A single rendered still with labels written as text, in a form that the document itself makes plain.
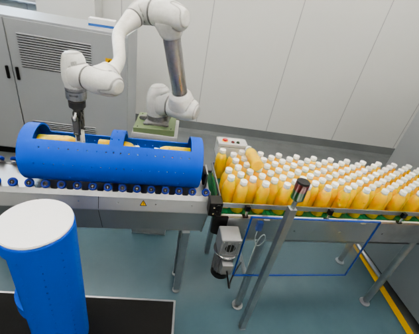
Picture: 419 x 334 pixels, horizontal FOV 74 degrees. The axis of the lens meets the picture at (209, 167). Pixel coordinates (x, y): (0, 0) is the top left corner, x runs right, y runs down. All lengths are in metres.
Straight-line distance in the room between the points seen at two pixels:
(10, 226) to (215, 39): 3.44
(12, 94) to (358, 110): 4.65
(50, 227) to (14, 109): 2.42
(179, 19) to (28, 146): 0.94
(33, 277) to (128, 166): 0.59
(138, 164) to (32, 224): 0.50
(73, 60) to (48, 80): 1.92
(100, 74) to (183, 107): 0.74
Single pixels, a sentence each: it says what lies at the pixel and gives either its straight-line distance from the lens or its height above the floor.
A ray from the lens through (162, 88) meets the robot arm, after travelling 1.99.
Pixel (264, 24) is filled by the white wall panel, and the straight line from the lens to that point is 4.21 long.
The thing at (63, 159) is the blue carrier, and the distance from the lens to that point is 1.47.
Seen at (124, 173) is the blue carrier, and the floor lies 1.09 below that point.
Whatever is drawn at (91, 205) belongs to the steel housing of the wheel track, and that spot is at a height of 0.86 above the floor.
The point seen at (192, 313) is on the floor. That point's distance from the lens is 2.21.
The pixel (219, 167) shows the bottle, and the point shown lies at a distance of 1.76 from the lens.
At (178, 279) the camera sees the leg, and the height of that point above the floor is 0.16.
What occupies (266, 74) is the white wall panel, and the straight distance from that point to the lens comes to 4.34.
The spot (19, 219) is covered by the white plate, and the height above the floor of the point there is 1.04.
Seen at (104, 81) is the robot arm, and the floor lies 1.54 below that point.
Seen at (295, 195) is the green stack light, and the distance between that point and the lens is 1.34.
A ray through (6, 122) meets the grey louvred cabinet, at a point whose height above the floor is 0.40.
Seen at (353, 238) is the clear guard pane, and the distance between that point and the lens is 1.93.
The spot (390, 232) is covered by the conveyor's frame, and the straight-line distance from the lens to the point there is 2.14.
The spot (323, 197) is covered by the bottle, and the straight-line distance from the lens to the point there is 1.71.
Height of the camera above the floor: 1.91
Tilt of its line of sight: 32 degrees down
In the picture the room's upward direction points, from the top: 11 degrees clockwise
